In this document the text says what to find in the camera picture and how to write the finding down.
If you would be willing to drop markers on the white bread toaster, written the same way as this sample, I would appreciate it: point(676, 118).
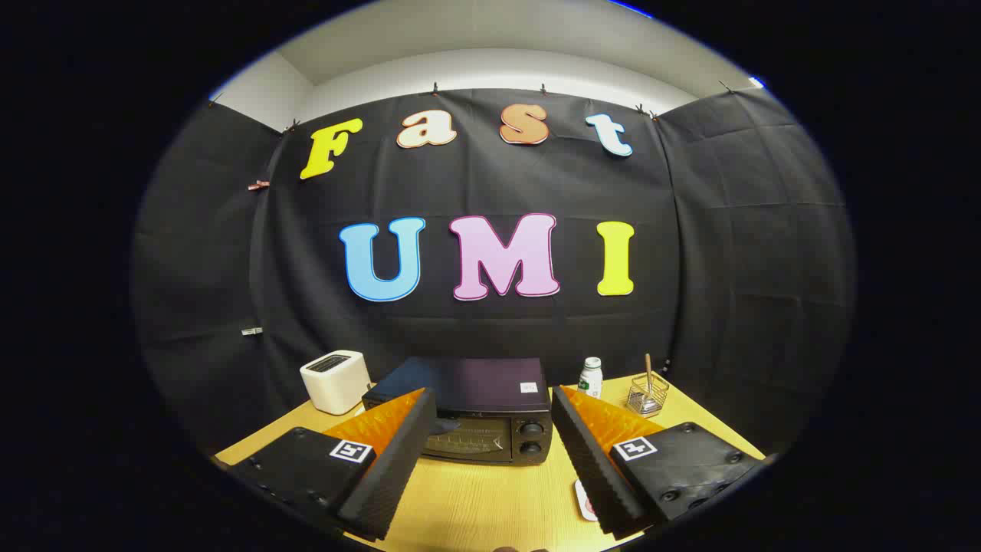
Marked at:
point(333, 383)

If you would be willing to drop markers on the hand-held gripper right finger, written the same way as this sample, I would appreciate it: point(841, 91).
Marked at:
point(590, 468)

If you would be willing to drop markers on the wooden stick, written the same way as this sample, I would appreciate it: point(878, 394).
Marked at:
point(649, 372)

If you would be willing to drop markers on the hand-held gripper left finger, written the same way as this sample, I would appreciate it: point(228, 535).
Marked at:
point(398, 468)

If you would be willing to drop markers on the black backdrop cloth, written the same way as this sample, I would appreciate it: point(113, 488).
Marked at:
point(536, 330)

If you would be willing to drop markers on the white square plate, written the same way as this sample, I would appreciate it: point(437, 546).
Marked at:
point(584, 498)

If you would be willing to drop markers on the white bottle green label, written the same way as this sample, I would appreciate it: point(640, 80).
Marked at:
point(590, 379)

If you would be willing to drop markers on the black toaster oven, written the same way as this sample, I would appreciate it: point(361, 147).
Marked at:
point(475, 383)

